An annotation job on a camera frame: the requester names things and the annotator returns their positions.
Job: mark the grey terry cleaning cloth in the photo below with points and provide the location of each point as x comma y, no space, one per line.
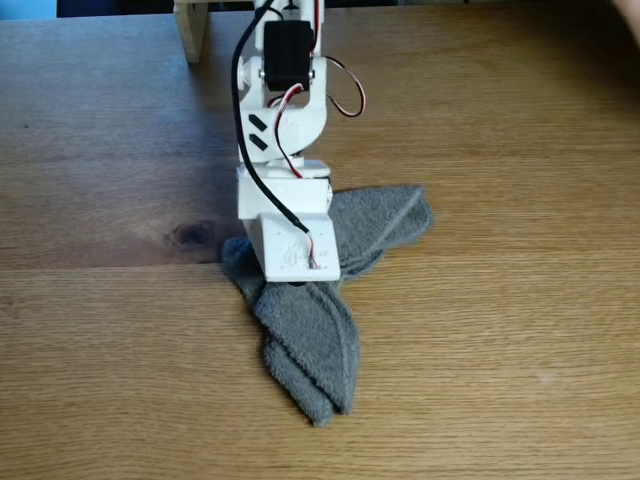
310,340

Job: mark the light wooden stand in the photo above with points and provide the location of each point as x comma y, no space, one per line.
190,30

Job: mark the person's hand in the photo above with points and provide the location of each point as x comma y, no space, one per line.
632,9

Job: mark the dark blue furniture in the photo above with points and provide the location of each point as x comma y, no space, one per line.
115,7

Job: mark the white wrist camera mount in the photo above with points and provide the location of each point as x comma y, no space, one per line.
300,245

